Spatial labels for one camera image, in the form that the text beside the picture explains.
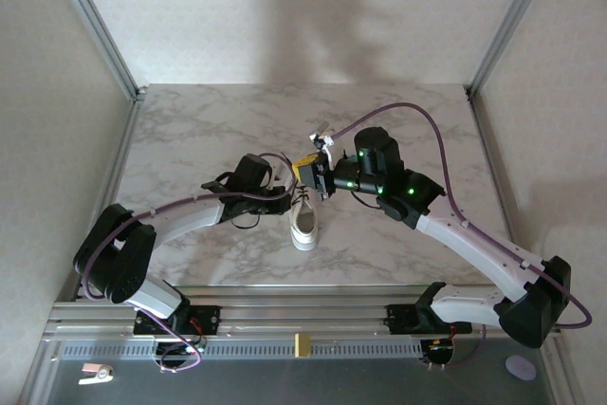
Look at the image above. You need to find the black shoelace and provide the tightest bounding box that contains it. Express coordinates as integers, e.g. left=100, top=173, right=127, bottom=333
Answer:
left=231, top=184, right=317, bottom=230

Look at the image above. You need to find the white sneaker shoe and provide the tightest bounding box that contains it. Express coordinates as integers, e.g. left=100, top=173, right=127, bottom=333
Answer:
left=287, top=172, right=322, bottom=252

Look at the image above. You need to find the tan block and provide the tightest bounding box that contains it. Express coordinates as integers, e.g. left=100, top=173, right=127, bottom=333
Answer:
left=293, top=332, right=313, bottom=359

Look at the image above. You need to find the small circuit board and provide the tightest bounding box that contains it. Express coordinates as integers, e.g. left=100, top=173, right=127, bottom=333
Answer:
left=420, top=338, right=457, bottom=371
left=154, top=336, right=208, bottom=373

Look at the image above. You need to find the lilac oval pad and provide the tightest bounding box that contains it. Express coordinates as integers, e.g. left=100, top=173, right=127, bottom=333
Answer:
left=505, top=355, right=537, bottom=381

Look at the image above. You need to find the pink and white tool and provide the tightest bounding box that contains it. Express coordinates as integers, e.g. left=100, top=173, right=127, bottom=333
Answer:
left=78, top=362, right=115, bottom=386

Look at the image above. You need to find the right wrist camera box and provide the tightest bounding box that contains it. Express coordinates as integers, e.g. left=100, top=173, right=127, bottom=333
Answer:
left=308, top=121, right=336, bottom=164

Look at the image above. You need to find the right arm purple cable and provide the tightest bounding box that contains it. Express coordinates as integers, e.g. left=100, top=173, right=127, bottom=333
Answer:
left=331, top=101, right=594, bottom=368

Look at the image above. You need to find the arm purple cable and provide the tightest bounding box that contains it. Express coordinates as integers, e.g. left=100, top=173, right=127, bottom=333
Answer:
left=331, top=101, right=594, bottom=368
left=78, top=152, right=285, bottom=374

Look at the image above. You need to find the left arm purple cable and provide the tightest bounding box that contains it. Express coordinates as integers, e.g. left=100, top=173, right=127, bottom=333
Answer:
left=78, top=152, right=285, bottom=374

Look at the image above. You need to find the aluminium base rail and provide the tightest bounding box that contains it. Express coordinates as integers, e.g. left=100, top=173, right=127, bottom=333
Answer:
left=40, top=284, right=563, bottom=342

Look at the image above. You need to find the aluminium side rail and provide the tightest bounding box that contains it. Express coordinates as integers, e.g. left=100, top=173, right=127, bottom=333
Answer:
left=70, top=96, right=143, bottom=302

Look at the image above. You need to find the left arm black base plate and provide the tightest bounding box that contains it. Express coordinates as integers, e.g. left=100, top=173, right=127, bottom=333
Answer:
left=133, top=304, right=223, bottom=336

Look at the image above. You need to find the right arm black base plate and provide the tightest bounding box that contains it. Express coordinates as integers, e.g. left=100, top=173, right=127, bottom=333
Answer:
left=386, top=303, right=474, bottom=335

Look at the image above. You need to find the grey slotted cable duct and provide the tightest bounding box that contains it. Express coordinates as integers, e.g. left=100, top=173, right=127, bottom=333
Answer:
left=59, top=339, right=426, bottom=361

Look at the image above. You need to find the aluminium frame post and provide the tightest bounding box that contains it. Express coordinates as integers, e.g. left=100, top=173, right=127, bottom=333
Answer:
left=467, top=0, right=561, bottom=98
left=45, top=0, right=146, bottom=101

